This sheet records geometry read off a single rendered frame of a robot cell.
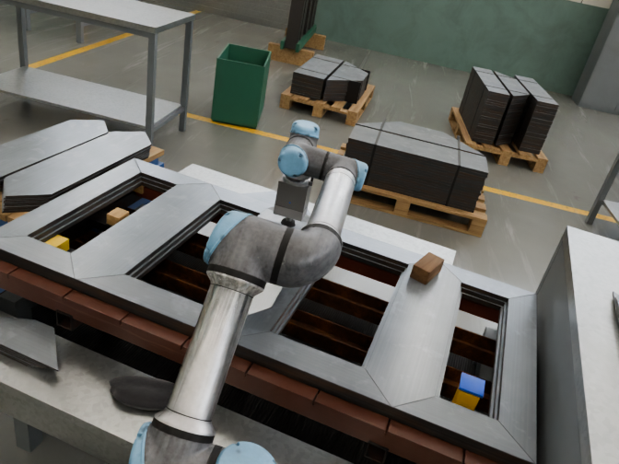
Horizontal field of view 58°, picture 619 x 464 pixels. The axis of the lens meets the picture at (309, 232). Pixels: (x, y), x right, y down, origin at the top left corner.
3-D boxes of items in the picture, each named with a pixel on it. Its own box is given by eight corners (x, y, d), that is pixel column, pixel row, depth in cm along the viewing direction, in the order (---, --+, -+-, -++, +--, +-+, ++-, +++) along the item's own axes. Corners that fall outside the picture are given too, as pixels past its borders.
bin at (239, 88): (216, 100, 560) (223, 41, 531) (262, 109, 562) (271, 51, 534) (204, 121, 506) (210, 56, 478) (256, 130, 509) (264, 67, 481)
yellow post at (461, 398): (439, 429, 152) (461, 377, 143) (458, 436, 151) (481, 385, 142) (437, 442, 148) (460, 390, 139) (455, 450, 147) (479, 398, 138)
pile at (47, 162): (88, 125, 257) (87, 112, 254) (164, 150, 248) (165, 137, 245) (-70, 186, 190) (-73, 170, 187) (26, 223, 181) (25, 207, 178)
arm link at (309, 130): (288, 125, 144) (295, 115, 151) (281, 164, 149) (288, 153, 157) (318, 132, 143) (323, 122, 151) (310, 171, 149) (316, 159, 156)
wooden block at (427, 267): (425, 263, 191) (428, 250, 188) (440, 271, 188) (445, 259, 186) (409, 276, 182) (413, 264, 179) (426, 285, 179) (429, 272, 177)
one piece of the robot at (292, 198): (320, 165, 159) (309, 215, 167) (289, 156, 160) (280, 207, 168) (311, 178, 150) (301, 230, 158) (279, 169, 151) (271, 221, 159)
